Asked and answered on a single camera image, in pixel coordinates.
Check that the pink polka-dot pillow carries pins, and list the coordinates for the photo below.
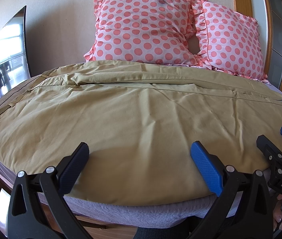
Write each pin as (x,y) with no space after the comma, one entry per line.
(228,41)
(145,31)

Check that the lavender bed sheet mattress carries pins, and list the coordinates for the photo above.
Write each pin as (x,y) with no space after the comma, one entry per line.
(131,211)

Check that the flat screen television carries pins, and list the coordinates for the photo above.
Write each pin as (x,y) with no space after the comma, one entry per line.
(13,53)

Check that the wooden bed frame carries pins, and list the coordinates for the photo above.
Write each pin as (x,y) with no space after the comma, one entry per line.
(31,203)

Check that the khaki tan pants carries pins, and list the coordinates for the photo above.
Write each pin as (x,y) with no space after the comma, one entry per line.
(136,131)

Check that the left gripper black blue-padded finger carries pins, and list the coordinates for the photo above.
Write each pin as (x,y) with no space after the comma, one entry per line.
(56,191)
(242,208)

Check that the person's right hand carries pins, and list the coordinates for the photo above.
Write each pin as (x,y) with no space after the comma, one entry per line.
(277,214)

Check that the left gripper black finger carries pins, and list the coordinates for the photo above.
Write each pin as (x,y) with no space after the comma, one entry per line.
(271,153)

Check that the left pink polka-dot pillow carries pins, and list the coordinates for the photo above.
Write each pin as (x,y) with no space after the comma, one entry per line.
(145,31)

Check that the right pink polka-dot pillow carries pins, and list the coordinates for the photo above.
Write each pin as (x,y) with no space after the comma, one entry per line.
(228,41)

